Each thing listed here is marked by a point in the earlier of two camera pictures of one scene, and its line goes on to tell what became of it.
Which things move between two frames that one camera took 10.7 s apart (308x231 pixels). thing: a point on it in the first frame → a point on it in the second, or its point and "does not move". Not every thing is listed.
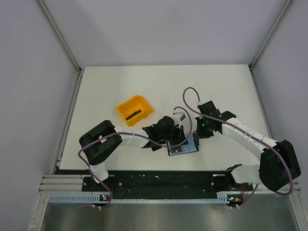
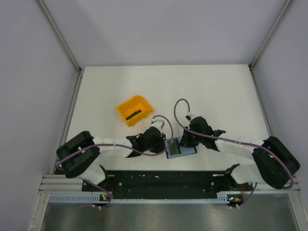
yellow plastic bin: x=136 y=103 does not move
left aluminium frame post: x=61 y=37 does not move
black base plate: x=171 y=182 does not move
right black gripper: x=200 y=134 → x=185 y=141
